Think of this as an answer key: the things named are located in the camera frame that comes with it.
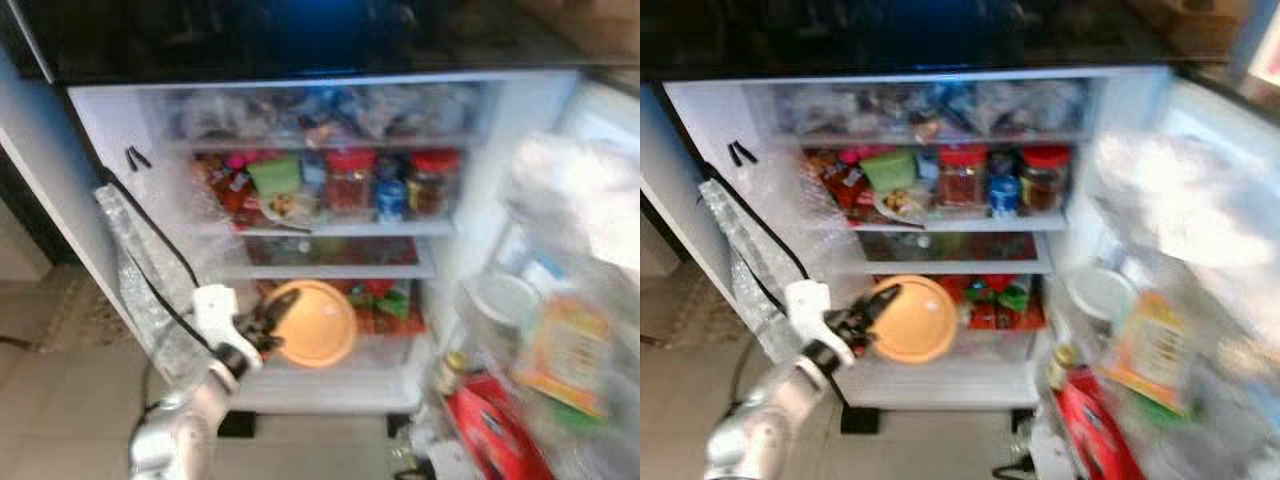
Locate green plastic container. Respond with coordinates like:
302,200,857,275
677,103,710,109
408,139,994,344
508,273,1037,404
248,155,301,198
860,148,916,193

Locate red lid jar dark contents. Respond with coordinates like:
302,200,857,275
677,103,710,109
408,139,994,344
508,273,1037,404
408,150,461,218
1020,145,1071,213

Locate orange yellow food packet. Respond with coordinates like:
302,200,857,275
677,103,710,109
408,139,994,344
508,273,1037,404
515,295,613,416
1105,290,1196,411

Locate brown patterned floor mat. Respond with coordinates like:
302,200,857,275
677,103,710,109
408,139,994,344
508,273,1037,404
640,270,746,346
40,265,141,353

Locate black fridge white interior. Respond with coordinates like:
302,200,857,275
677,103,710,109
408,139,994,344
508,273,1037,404
640,0,1280,436
0,0,641,441

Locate white lidded round container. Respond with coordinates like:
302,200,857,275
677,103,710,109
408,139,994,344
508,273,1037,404
1065,265,1139,321
470,270,541,326

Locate red snack packet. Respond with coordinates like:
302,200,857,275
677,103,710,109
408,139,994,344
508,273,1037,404
815,148,871,226
195,152,263,229

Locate gold lid jar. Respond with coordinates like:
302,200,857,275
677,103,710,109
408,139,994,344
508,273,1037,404
435,350,473,396
1045,345,1081,391

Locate clear bubble wrap sheet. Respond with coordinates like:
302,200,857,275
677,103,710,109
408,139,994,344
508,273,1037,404
698,180,801,366
95,185,216,386

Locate orange round plate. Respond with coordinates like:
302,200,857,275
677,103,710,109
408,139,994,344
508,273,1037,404
868,275,958,364
265,280,358,369

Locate black freezer door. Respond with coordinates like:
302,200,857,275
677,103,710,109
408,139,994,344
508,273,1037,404
640,0,1246,81
0,0,641,86

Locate white fridge door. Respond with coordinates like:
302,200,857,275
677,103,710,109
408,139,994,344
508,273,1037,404
430,70,641,480
1040,65,1280,480

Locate blue drink can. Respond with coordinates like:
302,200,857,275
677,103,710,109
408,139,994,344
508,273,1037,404
988,172,1021,218
375,175,409,223

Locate clear fridge drawer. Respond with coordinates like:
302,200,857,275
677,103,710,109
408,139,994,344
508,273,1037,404
770,80,1091,141
165,85,481,146

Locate long black tape strip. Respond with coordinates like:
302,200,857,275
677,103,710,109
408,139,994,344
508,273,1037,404
700,165,811,281
100,168,201,286

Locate white plastic bag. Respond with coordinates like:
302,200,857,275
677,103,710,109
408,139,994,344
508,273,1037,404
1090,130,1280,271
508,135,641,281

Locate red green food packet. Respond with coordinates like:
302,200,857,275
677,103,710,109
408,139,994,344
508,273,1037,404
960,275,1046,331
345,280,426,336

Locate white plate with food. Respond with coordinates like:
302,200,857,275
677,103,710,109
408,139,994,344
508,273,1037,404
262,192,321,231
875,188,931,226

